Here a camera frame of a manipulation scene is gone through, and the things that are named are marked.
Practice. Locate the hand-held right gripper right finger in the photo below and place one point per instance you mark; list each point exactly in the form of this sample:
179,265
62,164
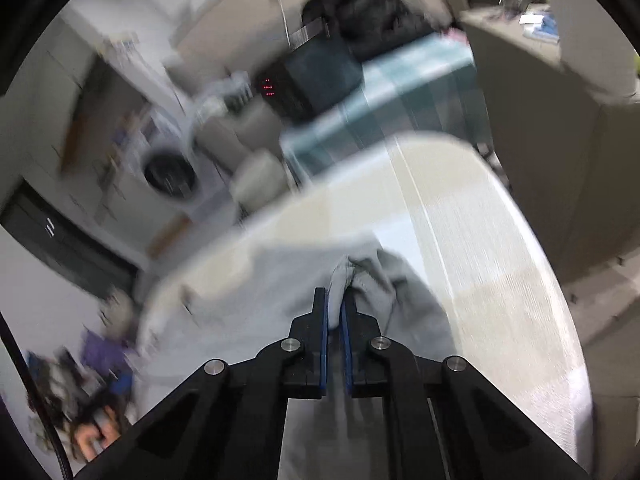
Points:
347,345

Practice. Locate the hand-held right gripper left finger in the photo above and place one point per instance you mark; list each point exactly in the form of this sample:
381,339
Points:
322,340

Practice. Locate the grey t-shirt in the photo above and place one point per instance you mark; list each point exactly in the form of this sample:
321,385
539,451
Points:
280,285

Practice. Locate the person's left hand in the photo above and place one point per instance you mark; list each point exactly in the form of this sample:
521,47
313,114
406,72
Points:
92,440

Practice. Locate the grey sofa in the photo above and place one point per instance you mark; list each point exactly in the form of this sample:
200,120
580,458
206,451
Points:
260,180

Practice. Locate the purple bag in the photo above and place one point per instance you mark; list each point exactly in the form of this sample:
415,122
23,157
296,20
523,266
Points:
102,350

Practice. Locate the white washing machine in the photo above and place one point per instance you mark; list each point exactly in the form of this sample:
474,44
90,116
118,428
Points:
170,175

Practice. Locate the teal checked cloth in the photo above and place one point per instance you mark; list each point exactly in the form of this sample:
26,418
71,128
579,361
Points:
400,95

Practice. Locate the black electric pressure cooker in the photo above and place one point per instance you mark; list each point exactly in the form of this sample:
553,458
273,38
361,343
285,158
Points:
320,75

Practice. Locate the grey side cabinet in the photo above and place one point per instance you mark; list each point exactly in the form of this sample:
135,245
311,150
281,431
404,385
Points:
550,160

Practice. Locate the black door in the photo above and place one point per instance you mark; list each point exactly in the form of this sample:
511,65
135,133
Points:
60,240

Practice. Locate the black jacket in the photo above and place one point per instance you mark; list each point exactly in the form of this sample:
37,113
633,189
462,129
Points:
370,15

